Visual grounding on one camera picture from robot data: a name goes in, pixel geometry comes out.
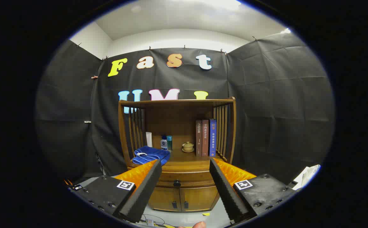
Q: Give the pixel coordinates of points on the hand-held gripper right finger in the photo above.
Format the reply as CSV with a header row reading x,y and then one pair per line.
x,y
225,190

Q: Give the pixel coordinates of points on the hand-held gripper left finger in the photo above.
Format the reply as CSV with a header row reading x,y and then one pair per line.
x,y
146,190

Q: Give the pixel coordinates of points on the wooden drawer with black knob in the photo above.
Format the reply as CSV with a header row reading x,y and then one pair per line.
x,y
187,177

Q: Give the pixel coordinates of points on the wooden countertop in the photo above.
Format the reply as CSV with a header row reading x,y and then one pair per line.
x,y
184,158

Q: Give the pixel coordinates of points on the wooden cabinet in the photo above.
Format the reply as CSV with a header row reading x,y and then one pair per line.
x,y
177,117

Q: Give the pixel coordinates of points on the folded blue towel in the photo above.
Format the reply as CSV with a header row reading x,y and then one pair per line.
x,y
149,153

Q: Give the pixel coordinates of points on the white and blue lotion bottle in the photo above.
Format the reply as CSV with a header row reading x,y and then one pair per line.
x,y
163,144

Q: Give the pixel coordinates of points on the white tube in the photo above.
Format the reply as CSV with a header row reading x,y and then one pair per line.
x,y
149,139

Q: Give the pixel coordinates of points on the teal bottle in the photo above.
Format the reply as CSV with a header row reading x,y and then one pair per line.
x,y
169,142

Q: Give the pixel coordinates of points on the beige saucer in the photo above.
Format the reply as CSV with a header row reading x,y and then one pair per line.
x,y
188,151

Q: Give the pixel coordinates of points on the blue book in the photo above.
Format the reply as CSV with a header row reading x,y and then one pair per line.
x,y
212,136

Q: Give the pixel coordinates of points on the reddish brown book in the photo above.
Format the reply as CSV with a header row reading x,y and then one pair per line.
x,y
205,136

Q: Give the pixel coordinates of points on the beige lidded teacup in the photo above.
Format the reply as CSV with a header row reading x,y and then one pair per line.
x,y
188,146

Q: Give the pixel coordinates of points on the dark brown book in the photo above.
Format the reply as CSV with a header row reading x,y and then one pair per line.
x,y
199,136

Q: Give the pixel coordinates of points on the white box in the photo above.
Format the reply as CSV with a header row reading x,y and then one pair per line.
x,y
307,175

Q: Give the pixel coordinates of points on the black backdrop cloth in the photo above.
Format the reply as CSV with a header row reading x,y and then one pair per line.
x,y
266,95

